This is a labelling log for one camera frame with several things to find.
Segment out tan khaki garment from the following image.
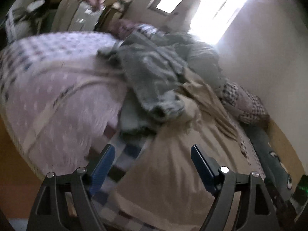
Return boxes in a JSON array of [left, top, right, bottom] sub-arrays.
[[109, 69, 262, 230]]

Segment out dark teal penguin pillow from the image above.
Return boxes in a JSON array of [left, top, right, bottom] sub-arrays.
[[243, 125, 292, 201]]

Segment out wooden headboard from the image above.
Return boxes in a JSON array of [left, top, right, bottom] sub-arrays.
[[267, 119, 305, 184]]

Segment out plaid checkered bed sheet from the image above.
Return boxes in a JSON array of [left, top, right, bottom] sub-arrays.
[[1, 32, 153, 230]]

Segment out plaid folded quilt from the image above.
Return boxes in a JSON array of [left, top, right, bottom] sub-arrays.
[[220, 79, 270, 126]]

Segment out light blue grey garment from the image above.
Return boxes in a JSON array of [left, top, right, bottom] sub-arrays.
[[97, 31, 194, 135]]

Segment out plaid pillow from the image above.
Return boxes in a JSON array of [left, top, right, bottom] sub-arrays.
[[108, 19, 159, 40]]

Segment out pink cloth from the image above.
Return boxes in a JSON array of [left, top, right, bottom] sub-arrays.
[[84, 0, 105, 12]]

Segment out window with curtain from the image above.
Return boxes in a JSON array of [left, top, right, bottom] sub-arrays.
[[148, 0, 248, 45]]

